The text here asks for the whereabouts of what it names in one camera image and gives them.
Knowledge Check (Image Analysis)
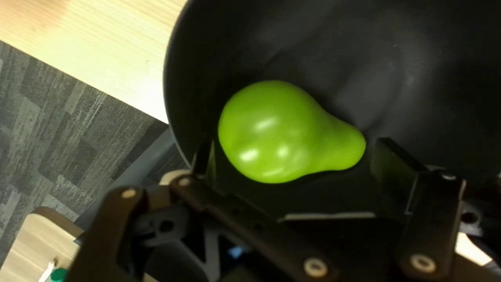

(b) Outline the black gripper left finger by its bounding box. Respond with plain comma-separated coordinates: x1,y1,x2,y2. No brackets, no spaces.
68,140,342,282

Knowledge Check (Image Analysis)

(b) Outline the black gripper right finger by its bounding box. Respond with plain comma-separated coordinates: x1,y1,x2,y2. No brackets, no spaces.
370,137,467,279

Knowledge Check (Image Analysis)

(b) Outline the dark green toy pear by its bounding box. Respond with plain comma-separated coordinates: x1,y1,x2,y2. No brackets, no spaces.
217,79,368,185

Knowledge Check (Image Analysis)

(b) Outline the black bowl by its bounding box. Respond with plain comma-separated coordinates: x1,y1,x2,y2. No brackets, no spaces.
163,0,501,214

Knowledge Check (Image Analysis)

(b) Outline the wooden office desk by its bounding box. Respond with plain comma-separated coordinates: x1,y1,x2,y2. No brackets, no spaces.
0,206,88,282

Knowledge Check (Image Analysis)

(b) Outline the white cart with wooden top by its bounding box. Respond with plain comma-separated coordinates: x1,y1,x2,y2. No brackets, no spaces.
0,0,190,126

